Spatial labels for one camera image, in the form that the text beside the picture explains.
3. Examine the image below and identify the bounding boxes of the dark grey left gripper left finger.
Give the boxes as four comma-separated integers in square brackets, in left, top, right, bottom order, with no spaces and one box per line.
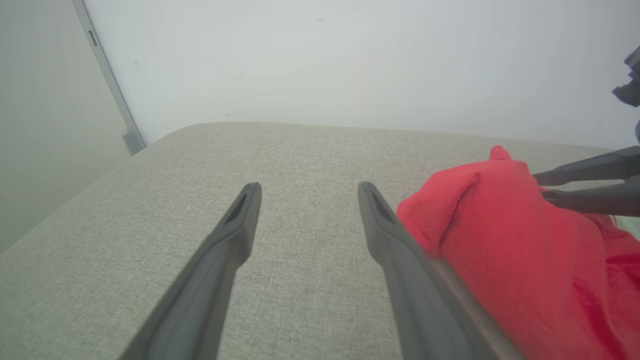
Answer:
[120,182,262,360]

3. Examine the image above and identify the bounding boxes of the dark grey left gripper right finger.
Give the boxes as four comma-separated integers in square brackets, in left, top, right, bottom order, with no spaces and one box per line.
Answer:
[357,181,523,360]

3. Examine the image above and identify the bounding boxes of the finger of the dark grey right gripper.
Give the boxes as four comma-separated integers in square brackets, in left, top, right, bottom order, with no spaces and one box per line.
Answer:
[532,145,640,187]
[542,176,640,217]

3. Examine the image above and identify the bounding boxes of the red white basketball jersey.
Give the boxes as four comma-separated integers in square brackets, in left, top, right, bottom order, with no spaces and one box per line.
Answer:
[396,145,640,360]

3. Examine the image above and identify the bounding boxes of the grey metal wall rail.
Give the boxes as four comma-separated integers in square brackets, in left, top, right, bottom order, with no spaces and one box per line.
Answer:
[71,0,147,156]

